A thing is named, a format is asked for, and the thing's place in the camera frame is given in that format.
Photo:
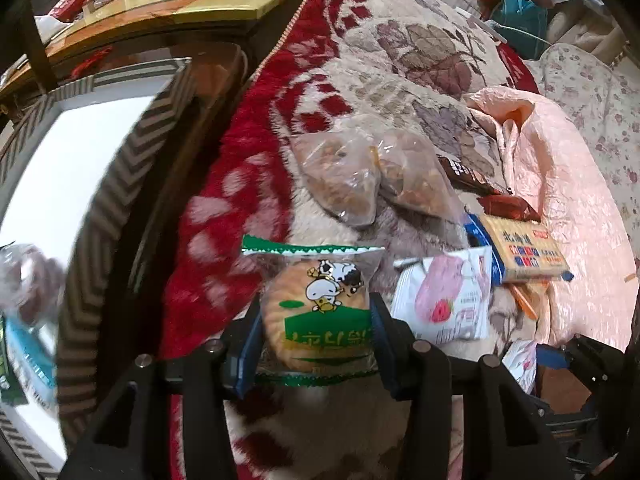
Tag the white and pink snack packet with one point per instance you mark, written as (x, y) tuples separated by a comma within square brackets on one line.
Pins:
[(522, 360)]

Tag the light blue snack packet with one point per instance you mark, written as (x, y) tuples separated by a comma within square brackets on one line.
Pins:
[(32, 360)]

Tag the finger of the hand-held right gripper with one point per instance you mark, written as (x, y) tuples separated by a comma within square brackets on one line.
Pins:
[(552, 357), (570, 416)]

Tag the pink strawberry snack packet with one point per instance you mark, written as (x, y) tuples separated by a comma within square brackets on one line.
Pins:
[(440, 295)]

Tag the reddish brown snack packet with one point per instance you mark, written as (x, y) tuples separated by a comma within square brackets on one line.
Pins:
[(510, 206)]

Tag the round cookie packet green trim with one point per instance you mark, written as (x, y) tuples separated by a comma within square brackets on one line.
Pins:
[(320, 310)]

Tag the pink quilted blanket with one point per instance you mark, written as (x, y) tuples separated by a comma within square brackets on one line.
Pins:
[(575, 185)]

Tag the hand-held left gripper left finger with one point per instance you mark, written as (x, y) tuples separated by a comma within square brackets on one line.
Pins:
[(245, 360)]

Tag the red floral fleece blanket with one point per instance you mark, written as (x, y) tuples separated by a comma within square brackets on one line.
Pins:
[(320, 85)]

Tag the floral bed sheet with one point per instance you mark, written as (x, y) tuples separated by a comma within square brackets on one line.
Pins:
[(600, 110)]

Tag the chevron-patterned storage box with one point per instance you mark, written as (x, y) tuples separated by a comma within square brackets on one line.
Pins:
[(95, 240)]

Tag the dark wooden post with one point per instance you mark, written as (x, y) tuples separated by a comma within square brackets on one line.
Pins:
[(40, 45)]

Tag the dark wooden bed frame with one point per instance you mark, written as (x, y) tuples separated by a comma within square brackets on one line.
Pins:
[(170, 160)]

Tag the red gift box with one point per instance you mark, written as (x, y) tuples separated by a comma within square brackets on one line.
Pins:
[(72, 1)]

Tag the clear bag of dark snacks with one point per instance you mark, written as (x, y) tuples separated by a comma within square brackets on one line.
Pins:
[(30, 280)]

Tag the blue plastic bag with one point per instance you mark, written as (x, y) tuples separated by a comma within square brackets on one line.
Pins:
[(520, 15)]

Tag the cream plush cloth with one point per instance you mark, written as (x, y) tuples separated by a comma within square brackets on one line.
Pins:
[(585, 25)]

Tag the dark brown chocolate bar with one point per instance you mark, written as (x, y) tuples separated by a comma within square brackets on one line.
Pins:
[(465, 175)]

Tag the yellow and blue cracker packet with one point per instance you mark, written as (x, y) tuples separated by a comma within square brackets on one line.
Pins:
[(525, 250)]

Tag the orange cracker packet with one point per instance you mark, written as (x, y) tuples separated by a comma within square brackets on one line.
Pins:
[(525, 300)]

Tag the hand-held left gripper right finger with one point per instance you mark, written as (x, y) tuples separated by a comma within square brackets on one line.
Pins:
[(382, 340)]

